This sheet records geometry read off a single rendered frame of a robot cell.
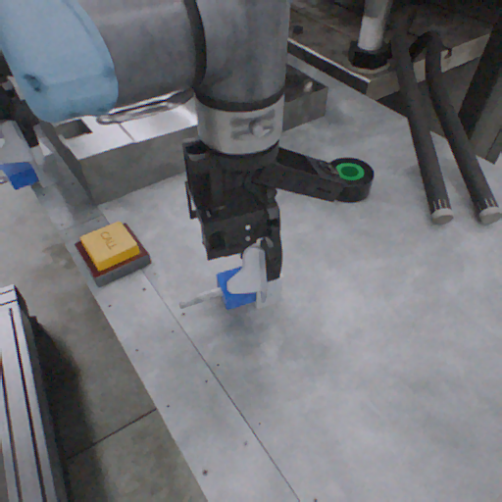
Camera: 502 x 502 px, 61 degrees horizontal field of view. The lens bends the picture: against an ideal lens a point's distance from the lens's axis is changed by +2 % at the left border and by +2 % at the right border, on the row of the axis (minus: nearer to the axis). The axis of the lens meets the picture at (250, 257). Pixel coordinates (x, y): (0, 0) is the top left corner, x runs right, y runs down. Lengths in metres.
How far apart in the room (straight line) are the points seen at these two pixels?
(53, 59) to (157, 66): 0.06
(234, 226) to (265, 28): 0.18
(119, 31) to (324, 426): 0.40
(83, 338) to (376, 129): 1.15
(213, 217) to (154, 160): 0.34
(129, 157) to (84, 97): 0.43
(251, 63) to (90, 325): 1.36
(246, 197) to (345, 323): 0.23
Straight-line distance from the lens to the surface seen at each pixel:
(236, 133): 0.35
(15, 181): 0.79
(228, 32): 0.31
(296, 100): 0.86
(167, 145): 0.73
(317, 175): 0.43
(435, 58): 1.00
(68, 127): 0.79
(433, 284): 0.63
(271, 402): 0.49
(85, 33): 0.28
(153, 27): 0.29
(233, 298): 0.52
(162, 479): 1.32
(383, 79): 1.18
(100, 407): 1.43
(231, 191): 0.41
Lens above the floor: 1.25
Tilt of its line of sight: 48 degrees down
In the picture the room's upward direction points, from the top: straight up
